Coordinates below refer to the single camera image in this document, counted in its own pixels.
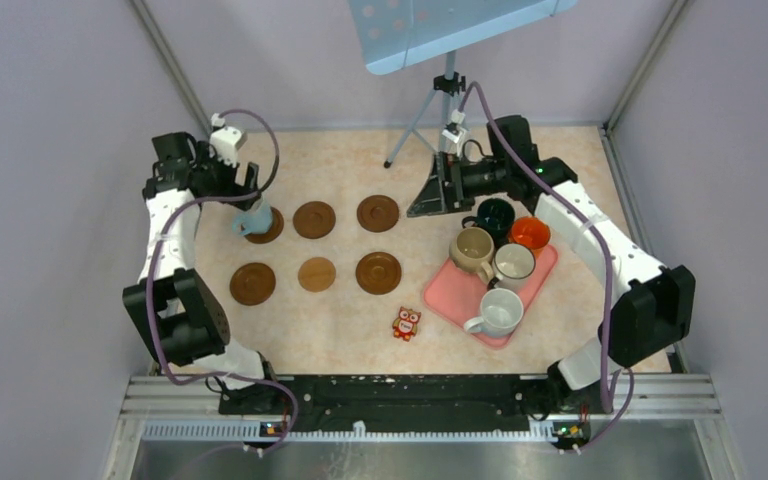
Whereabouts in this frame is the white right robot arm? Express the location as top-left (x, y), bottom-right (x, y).
top-left (407, 111), bottom-right (695, 412)

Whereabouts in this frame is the dark brown wooden coaster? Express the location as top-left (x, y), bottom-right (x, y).
top-left (356, 195), bottom-right (400, 233)

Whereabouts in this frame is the cream white mug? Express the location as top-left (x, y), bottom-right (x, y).
top-left (487, 243), bottom-right (536, 293)

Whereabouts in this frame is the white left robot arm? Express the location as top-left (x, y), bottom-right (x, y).
top-left (122, 127), bottom-right (281, 414)

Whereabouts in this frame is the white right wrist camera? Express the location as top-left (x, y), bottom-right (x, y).
top-left (441, 109), bottom-right (469, 157)

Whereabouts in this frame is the dark green mug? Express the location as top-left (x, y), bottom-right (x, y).
top-left (461, 198), bottom-right (516, 248)

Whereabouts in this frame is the light brown coaster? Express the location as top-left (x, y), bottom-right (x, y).
top-left (297, 257), bottom-right (336, 293)

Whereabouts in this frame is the light blue mug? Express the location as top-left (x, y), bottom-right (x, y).
top-left (232, 198), bottom-right (273, 236)

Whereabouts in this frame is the red owl figure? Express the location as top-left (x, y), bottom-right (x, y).
top-left (392, 307), bottom-right (422, 342)

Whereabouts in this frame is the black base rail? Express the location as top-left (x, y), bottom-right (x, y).
top-left (218, 372), bottom-right (614, 435)

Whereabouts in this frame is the beige mug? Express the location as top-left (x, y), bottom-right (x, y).
top-left (449, 227), bottom-right (495, 284)

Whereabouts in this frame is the dark brown coaster front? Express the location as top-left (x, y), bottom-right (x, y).
top-left (355, 251), bottom-right (402, 295)

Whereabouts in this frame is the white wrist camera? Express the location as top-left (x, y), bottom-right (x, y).
top-left (209, 113), bottom-right (247, 167)
top-left (441, 109), bottom-right (469, 157)

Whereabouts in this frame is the grey cable duct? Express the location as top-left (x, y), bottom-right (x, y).
top-left (141, 420), bottom-right (557, 443)

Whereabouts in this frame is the pink tray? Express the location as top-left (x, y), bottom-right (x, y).
top-left (422, 245), bottom-right (559, 349)

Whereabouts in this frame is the orange mug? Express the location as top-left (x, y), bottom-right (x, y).
top-left (507, 216), bottom-right (551, 258)

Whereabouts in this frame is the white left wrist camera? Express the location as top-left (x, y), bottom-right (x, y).
top-left (209, 113), bottom-right (247, 167)

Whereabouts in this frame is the blue dotted board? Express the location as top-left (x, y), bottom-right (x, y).
top-left (348, 0), bottom-right (577, 75)

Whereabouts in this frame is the dark brown ridged coaster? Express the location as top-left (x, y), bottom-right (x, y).
top-left (292, 201), bottom-right (336, 239)

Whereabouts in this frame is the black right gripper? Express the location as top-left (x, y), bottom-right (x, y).
top-left (408, 151), bottom-right (510, 217)

